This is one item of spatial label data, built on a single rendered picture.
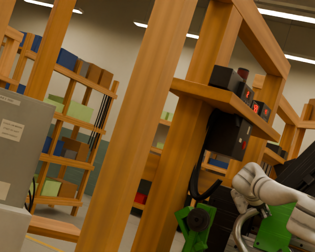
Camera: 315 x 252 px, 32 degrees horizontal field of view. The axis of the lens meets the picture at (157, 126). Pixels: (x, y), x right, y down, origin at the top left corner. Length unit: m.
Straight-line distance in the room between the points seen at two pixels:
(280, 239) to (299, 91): 9.29
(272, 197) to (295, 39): 10.02
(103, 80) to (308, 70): 4.52
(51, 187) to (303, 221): 6.79
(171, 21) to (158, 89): 0.19
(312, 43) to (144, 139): 10.02
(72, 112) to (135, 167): 6.38
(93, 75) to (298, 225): 6.92
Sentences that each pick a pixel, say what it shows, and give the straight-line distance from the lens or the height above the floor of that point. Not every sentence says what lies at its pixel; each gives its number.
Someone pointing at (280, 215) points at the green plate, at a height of 1.20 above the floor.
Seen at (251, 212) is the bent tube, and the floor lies 1.18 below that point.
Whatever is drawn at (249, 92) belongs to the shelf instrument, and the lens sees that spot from 2.07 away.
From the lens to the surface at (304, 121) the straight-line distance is 6.05.
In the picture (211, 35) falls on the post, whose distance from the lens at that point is 1.96.
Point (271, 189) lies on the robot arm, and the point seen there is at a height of 1.28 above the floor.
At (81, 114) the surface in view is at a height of 1.51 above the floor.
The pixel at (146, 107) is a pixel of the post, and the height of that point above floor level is 1.39.
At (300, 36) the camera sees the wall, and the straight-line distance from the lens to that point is 11.55.
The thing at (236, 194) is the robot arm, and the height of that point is 1.23.
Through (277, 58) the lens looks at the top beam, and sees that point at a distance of 2.71.
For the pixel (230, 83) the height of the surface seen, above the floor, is 1.58.
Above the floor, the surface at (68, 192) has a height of 0.35.
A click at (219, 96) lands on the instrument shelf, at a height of 1.51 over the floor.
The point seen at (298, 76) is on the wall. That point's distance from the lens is 11.32.
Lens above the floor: 1.27
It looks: 3 degrees up
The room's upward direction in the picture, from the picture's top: 18 degrees clockwise
